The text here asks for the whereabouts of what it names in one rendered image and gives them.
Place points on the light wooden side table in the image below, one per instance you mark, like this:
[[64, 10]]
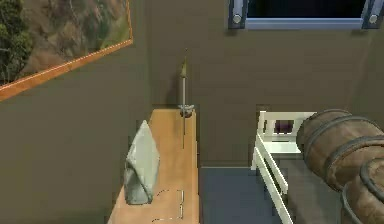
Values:
[[178, 160]]

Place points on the pale grey folded cloth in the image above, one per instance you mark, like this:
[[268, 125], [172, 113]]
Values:
[[142, 166]]

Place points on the blue framed window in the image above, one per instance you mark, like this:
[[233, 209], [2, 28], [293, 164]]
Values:
[[305, 13]]

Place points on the framed landscape picture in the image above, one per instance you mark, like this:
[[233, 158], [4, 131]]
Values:
[[60, 36]]

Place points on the brown wooden barrel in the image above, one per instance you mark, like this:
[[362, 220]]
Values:
[[350, 156]]

